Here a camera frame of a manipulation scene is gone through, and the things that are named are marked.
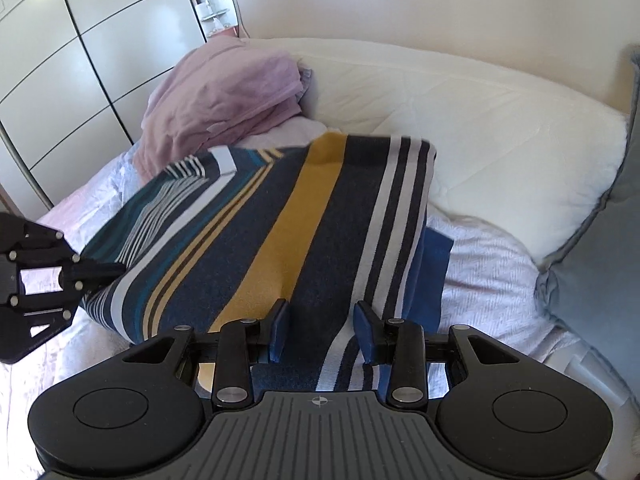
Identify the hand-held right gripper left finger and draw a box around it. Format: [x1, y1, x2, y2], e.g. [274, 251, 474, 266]
[122, 299, 292, 407]

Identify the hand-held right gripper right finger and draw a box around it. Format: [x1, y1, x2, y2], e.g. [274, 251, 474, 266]
[353, 301, 526, 407]

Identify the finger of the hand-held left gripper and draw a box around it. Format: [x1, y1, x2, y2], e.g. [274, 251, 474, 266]
[0, 212, 126, 274]
[0, 270, 126, 365]

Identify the striped knit sweater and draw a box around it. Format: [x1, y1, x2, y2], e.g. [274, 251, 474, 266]
[80, 132, 441, 393]

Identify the blue folded garment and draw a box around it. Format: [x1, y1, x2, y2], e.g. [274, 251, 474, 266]
[372, 227, 455, 396]

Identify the pink bedspread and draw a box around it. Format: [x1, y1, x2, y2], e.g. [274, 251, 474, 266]
[0, 117, 631, 461]

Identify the white wardrobe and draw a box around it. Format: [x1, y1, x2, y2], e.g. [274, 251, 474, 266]
[0, 0, 208, 213]

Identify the pink folded blanket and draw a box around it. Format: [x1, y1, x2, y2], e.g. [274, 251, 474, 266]
[132, 35, 314, 183]

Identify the cream pillow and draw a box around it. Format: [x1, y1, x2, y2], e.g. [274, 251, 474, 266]
[240, 37, 631, 267]

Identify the grey-blue pillow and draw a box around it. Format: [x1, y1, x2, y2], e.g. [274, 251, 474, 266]
[534, 45, 640, 392]

